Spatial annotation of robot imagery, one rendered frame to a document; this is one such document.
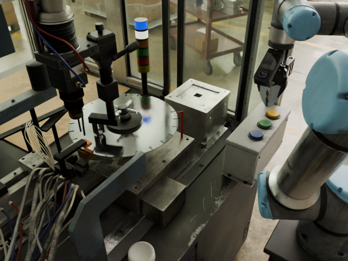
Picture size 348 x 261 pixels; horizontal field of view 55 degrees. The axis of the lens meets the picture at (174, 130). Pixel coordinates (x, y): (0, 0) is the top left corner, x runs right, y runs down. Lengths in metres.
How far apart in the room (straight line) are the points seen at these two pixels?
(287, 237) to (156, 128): 0.48
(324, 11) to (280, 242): 0.60
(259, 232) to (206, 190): 0.92
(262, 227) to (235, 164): 0.94
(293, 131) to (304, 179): 2.03
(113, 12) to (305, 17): 0.92
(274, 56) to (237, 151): 0.30
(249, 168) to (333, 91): 0.63
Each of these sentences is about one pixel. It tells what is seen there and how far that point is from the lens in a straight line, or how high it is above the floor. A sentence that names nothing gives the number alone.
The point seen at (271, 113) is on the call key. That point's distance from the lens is 1.18.
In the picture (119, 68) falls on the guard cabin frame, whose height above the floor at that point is 0.82.
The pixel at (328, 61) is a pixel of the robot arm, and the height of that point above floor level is 1.34.
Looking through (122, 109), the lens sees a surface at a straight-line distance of 0.99.
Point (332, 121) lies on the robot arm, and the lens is 0.48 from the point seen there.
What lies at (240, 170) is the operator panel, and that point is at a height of 0.80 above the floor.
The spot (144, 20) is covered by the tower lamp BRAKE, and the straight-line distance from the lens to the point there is 1.19.
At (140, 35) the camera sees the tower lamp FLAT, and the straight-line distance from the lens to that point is 1.20.
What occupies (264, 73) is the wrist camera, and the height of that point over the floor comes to 1.12.
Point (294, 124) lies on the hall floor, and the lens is 2.80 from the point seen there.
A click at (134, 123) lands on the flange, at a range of 1.00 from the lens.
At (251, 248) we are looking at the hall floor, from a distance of 1.89.
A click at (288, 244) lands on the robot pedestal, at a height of 0.75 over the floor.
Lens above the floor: 1.54
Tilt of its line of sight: 37 degrees down
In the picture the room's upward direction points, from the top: straight up
